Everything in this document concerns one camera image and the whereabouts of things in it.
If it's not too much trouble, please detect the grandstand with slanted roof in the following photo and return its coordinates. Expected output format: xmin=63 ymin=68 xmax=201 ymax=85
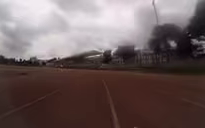
xmin=45 ymin=49 xmax=105 ymax=70

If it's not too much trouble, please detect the group of dark trees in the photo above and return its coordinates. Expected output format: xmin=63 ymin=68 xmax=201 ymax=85
xmin=147 ymin=0 xmax=205 ymax=63

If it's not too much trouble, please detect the white building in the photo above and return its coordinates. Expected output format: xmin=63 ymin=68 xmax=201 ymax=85
xmin=133 ymin=35 xmax=205 ymax=66

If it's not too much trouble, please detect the tall pole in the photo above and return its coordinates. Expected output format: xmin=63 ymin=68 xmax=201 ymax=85
xmin=151 ymin=0 xmax=160 ymax=26

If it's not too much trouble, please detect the small tree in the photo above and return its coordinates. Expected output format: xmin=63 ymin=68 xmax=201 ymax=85
xmin=102 ymin=49 xmax=113 ymax=65

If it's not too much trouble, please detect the row of distant trees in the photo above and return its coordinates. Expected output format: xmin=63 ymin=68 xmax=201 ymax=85
xmin=0 ymin=54 xmax=44 ymax=67

